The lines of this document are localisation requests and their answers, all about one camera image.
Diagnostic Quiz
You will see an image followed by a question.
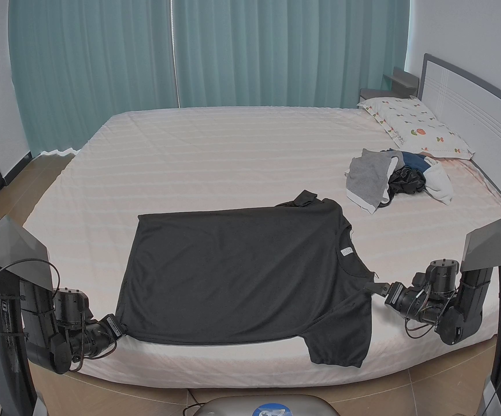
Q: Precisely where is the pile of clothes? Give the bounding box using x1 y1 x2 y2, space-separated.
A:
345 148 455 215

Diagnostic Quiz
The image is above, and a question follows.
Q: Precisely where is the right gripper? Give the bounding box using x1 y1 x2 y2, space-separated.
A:
384 281 421 320

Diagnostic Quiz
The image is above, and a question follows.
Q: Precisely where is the bed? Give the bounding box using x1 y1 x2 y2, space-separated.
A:
21 52 501 385

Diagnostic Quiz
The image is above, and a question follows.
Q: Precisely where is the white printed pillow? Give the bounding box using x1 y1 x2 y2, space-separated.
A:
357 96 476 160

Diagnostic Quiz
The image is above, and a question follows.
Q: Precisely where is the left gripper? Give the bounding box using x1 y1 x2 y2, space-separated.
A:
86 313 129 357

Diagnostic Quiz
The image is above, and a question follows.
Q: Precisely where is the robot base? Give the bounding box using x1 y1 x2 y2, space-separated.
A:
194 395 335 416

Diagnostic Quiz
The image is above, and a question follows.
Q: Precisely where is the blue-green curtain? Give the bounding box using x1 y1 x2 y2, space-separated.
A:
170 0 409 109
10 0 177 157

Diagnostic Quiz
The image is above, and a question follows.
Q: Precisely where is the black T-shirt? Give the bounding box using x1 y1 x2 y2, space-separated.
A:
114 190 385 368

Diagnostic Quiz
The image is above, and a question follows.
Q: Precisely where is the grey bedside table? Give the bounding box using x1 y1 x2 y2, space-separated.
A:
358 68 420 102

